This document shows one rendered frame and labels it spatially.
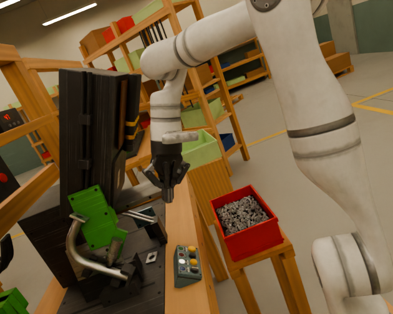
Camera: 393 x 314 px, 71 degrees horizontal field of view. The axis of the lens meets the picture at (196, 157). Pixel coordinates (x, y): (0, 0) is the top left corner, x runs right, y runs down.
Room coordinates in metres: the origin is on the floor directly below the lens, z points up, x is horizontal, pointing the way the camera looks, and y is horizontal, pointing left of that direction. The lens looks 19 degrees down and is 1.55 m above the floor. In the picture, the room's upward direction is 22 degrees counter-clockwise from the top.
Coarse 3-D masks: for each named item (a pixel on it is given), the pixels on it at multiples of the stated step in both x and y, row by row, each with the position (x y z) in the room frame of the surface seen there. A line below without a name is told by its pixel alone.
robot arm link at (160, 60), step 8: (160, 40) 0.62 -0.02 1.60; (168, 40) 0.60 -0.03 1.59; (152, 48) 0.62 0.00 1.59; (160, 48) 0.61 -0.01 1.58; (168, 48) 0.59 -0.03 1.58; (176, 48) 0.57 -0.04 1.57; (144, 56) 0.63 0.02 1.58; (152, 56) 0.62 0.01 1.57; (160, 56) 0.60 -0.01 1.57; (168, 56) 0.59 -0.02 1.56; (176, 56) 0.57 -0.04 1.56; (144, 64) 0.63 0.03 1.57; (152, 64) 0.61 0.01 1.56; (160, 64) 0.60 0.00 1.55; (168, 64) 0.59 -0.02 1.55; (176, 64) 0.58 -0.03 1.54; (184, 64) 0.58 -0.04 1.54; (144, 72) 0.64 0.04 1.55; (152, 72) 0.62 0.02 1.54; (160, 72) 0.61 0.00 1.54; (168, 72) 0.63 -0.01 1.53; (176, 72) 0.64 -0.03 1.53
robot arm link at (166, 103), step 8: (184, 72) 0.65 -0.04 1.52; (168, 80) 0.68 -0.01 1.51; (176, 80) 0.65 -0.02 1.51; (184, 80) 0.65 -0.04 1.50; (168, 88) 0.65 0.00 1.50; (176, 88) 0.64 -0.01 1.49; (152, 96) 0.64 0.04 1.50; (160, 96) 0.62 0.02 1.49; (168, 96) 0.62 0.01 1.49; (176, 96) 0.63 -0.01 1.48; (152, 104) 0.63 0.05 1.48; (160, 104) 0.62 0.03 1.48; (168, 104) 0.62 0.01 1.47; (176, 104) 0.63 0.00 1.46; (152, 112) 0.63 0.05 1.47; (160, 112) 0.62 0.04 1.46; (168, 112) 0.62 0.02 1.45; (176, 112) 0.63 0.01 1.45
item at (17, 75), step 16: (16, 64) 1.66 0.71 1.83; (16, 80) 1.66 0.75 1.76; (32, 80) 1.74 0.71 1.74; (16, 96) 1.66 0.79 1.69; (32, 96) 1.66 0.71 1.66; (32, 112) 1.66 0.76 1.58; (48, 112) 1.71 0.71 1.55; (48, 128) 1.66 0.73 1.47; (48, 144) 1.66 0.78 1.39; (0, 288) 0.77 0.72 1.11
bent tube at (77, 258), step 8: (72, 216) 0.86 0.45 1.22; (80, 216) 0.88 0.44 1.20; (72, 224) 0.86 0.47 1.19; (80, 224) 0.86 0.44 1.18; (72, 232) 0.85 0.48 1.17; (72, 240) 0.84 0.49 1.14; (72, 248) 0.84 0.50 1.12; (72, 256) 0.83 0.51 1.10; (80, 256) 0.84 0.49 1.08; (80, 264) 0.82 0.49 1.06; (88, 264) 0.82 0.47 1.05; (96, 264) 0.82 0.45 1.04; (104, 264) 0.83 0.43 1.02; (104, 272) 0.80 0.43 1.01; (112, 272) 0.80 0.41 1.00
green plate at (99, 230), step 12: (84, 192) 0.91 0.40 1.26; (96, 192) 0.90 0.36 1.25; (72, 204) 0.90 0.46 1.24; (84, 204) 0.90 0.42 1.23; (96, 204) 0.89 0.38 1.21; (96, 216) 0.88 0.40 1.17; (108, 216) 0.88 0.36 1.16; (84, 228) 0.88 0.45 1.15; (96, 228) 0.87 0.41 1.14; (108, 228) 0.87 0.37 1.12; (96, 240) 0.86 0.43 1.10; (108, 240) 0.86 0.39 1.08
